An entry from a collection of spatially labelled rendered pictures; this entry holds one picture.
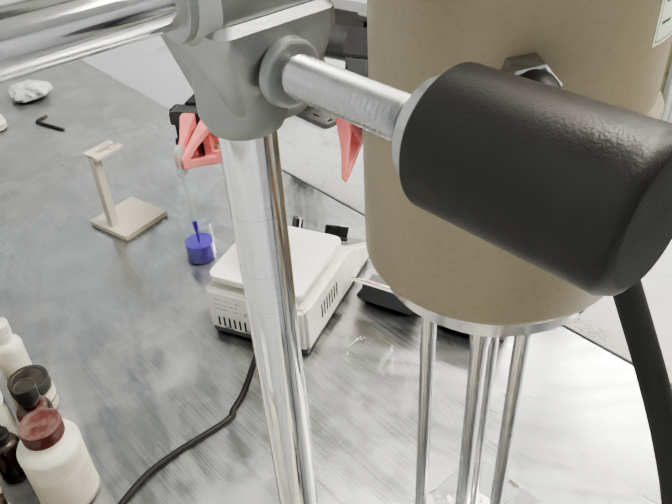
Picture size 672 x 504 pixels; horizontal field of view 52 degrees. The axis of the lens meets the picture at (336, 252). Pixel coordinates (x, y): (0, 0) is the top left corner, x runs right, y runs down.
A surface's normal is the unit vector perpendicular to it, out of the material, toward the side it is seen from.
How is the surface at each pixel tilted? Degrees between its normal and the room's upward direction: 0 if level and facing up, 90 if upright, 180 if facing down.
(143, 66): 90
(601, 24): 90
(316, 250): 0
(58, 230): 0
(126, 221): 0
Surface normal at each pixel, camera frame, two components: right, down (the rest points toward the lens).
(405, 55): -0.77, 0.41
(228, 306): -0.39, 0.57
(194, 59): -0.70, 0.62
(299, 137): -0.05, -0.80
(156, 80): 0.67, 0.42
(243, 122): 0.12, 0.59
